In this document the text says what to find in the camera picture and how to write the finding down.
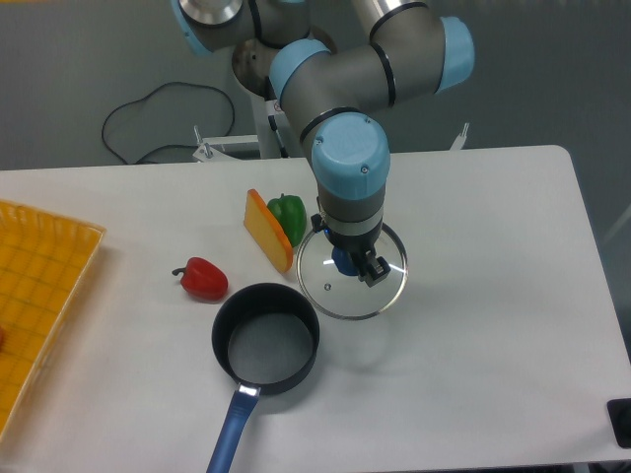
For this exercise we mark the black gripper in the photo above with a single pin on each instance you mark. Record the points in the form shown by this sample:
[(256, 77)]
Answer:
[(358, 239)]

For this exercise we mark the glass lid blue knob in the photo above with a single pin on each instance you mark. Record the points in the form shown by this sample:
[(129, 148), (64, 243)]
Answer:
[(332, 284)]

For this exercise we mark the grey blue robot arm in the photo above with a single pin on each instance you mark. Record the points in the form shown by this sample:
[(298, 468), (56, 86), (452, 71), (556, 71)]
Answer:
[(347, 150)]

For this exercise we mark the green toy bell pepper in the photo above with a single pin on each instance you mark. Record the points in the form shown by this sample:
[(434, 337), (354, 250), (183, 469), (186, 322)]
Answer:
[(290, 213)]

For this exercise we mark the orange toy bread slice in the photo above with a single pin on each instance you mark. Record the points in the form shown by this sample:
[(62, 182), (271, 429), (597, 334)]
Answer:
[(267, 232)]

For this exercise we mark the red toy bell pepper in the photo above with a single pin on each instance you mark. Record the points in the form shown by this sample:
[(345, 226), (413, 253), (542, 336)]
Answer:
[(202, 279)]

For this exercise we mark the black device at table edge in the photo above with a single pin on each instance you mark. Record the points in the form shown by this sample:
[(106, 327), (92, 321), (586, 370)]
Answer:
[(619, 415)]

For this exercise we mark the yellow plastic basket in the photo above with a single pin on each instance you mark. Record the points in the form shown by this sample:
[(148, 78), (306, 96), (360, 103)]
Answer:
[(45, 258)]

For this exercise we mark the black saucepan blue handle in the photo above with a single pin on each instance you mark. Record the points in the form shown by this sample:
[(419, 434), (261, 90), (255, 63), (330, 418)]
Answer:
[(265, 337)]

